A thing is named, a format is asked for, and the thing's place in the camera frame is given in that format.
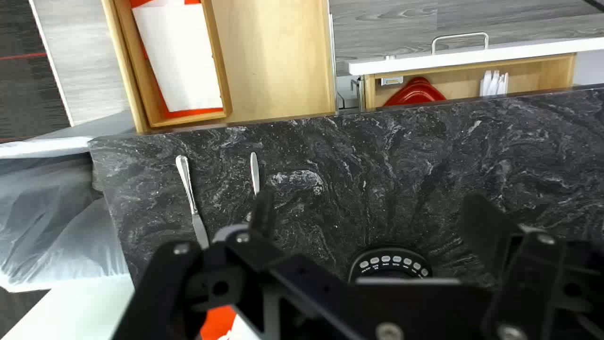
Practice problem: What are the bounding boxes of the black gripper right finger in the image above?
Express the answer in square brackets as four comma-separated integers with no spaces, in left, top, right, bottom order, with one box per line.
[462,192,604,340]

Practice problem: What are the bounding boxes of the red item in small drawer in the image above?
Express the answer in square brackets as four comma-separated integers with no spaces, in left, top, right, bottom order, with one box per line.
[381,75,449,107]

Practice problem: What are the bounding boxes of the silver fork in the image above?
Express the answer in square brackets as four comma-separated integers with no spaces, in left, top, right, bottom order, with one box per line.
[173,152,211,251]

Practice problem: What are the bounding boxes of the silver drawer handle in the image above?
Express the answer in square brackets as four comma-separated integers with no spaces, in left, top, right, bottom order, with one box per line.
[430,30,490,56]

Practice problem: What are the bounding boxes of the wooden inner drawer tray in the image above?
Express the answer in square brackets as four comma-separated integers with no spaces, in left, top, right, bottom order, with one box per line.
[99,0,234,135]

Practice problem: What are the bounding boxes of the white plastic utensils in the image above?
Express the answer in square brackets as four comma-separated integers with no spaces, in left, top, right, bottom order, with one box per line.
[477,67,511,98]

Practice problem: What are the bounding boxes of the open wooden drawer white front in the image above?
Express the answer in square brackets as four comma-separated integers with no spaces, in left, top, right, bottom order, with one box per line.
[99,0,339,135]

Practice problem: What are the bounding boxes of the orange drawer liner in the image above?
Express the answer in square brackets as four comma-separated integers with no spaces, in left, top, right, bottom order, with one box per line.
[128,0,228,120]

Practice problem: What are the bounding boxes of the silver knife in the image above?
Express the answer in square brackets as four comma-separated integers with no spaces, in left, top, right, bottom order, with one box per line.
[247,150,264,222]

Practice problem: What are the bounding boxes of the orange tray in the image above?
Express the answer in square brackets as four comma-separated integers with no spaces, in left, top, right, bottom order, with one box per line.
[198,303,239,340]

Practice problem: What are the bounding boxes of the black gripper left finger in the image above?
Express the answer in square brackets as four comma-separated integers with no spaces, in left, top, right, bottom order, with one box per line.
[111,188,354,340]

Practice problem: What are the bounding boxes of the white napkin stack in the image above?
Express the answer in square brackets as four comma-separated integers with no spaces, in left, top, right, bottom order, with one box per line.
[130,0,226,115]

